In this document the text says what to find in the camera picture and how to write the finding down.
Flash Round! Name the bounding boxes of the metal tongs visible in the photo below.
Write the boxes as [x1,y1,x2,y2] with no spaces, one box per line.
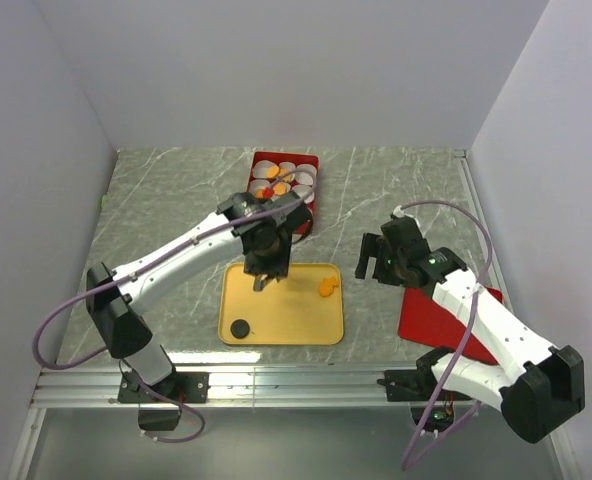
[253,274,272,292]

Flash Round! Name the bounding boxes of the orange fish cookie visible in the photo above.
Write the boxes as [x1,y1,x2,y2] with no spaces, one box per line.
[318,276,340,298]

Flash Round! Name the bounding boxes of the red box lid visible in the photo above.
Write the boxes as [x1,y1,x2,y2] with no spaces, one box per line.
[397,287,505,364]

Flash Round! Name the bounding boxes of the round tan cookie top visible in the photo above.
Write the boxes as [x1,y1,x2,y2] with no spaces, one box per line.
[265,165,280,179]

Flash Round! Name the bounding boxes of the black round cookie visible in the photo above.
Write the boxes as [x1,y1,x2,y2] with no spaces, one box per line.
[230,319,251,339]

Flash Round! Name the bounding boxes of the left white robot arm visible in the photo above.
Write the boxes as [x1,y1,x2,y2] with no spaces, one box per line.
[85,193,313,402]

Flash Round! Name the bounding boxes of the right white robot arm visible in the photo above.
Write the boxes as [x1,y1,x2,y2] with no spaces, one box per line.
[355,215,585,444]

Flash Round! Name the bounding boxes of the white paper cup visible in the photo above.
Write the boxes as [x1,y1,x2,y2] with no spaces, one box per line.
[295,164,317,186]
[272,182,291,197]
[248,179,270,196]
[276,162,296,183]
[291,184,315,204]
[252,160,278,179]

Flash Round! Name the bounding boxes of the red cookie box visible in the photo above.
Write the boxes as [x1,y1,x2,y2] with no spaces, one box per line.
[247,151,320,216]

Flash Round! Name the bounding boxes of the yellow tray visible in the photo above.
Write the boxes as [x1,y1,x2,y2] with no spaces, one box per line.
[218,263,344,346]

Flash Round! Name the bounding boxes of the aluminium rail right side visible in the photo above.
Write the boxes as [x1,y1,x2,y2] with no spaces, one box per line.
[454,149,509,300]

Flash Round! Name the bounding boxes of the aluminium rail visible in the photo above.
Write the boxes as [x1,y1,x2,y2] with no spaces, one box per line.
[30,363,415,410]
[454,149,509,300]

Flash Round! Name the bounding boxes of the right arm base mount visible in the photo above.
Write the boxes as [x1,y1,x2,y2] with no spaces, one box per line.
[376,369,470,433]

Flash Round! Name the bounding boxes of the aluminium rail front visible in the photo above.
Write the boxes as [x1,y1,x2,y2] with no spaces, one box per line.
[30,363,415,410]

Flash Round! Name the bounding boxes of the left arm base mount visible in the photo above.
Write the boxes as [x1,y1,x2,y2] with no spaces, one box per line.
[117,371,210,439]

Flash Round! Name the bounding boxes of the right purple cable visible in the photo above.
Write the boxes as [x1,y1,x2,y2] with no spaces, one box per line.
[400,200,493,471]

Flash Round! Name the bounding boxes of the purple cable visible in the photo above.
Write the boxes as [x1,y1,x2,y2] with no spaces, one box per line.
[31,169,318,444]
[400,200,493,471]

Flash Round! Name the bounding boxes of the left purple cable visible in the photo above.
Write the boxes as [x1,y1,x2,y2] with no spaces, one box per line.
[31,169,318,444]

